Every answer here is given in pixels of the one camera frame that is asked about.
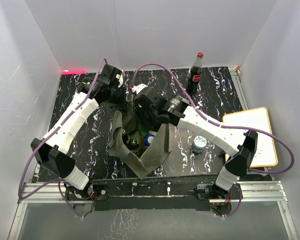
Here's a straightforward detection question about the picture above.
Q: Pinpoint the green Sprite plastic bottle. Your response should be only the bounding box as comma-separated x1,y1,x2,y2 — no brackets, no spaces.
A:
137,124,153,138

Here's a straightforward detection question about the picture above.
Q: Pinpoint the grey-green canvas bag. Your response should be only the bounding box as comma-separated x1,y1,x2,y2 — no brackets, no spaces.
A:
108,100,172,180

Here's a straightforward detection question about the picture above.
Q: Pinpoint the Coca-Cola glass bottle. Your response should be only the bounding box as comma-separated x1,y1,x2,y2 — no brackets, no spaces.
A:
186,52,204,96

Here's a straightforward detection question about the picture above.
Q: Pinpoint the green perrier bottle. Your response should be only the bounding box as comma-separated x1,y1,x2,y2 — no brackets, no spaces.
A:
121,128,131,150
130,138,143,158

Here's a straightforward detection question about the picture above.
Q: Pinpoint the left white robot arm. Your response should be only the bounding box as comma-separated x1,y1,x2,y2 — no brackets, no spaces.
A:
30,64,126,200

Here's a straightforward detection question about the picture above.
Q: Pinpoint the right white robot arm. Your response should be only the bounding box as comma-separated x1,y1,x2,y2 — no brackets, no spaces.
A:
130,84,258,199

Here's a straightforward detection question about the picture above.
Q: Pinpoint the blue white snack packet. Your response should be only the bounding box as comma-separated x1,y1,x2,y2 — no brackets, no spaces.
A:
143,130,157,148

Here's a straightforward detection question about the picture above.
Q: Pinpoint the pink tape strip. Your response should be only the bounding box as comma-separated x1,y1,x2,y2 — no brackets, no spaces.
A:
61,70,87,75

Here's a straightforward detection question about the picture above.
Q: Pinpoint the small blue white can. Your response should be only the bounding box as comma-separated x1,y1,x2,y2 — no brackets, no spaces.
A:
191,135,207,154

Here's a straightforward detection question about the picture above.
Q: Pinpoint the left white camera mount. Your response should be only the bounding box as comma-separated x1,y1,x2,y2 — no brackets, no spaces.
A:
116,74,124,88

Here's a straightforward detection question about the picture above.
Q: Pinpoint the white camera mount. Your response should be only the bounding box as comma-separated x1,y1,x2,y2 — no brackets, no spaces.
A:
116,74,124,88
130,83,148,95

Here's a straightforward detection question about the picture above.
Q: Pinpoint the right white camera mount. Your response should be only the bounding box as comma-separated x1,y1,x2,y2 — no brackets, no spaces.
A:
130,83,148,95

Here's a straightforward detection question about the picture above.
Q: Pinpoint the whiteboard with orange frame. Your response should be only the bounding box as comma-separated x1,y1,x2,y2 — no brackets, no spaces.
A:
221,106,279,168

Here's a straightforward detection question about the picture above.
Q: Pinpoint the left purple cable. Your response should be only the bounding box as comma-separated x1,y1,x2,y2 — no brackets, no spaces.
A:
17,57,108,221

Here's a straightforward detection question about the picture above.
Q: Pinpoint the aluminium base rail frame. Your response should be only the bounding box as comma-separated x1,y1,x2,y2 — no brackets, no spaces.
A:
8,176,299,240

